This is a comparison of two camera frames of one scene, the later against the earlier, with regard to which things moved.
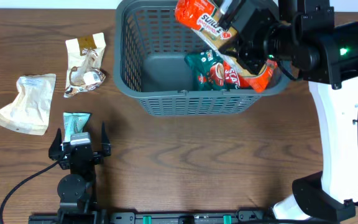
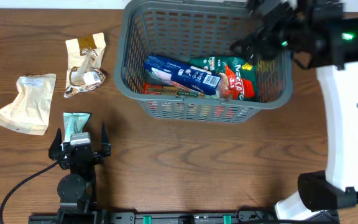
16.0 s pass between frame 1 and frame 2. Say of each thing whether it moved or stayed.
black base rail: stayed
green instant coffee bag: moved
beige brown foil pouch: stayed
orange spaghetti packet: moved
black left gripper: stayed
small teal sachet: stayed
